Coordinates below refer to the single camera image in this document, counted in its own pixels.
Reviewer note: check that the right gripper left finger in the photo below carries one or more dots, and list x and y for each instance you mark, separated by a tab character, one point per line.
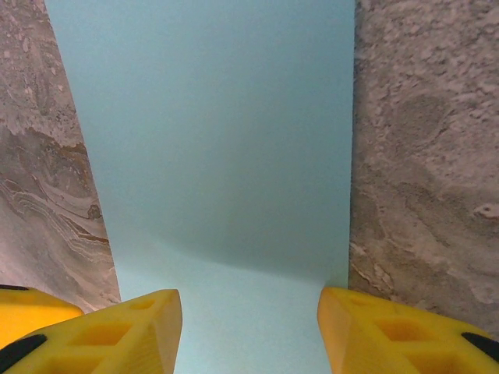
128	335

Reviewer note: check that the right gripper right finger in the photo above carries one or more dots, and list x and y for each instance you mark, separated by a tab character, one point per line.
390	339

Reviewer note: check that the light blue cloth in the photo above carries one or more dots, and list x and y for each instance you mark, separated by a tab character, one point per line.
218	156

